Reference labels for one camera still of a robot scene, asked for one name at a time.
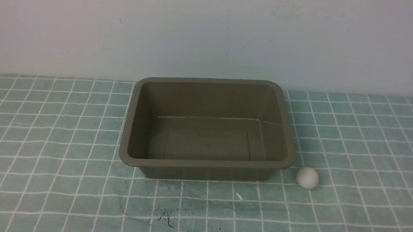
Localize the white ping-pong ball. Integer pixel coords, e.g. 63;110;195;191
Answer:
296;167;320;190

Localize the olive green plastic bin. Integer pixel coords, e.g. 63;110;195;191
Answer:
119;77;296;181

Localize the teal grid tablecloth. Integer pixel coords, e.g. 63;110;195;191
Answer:
0;74;413;232

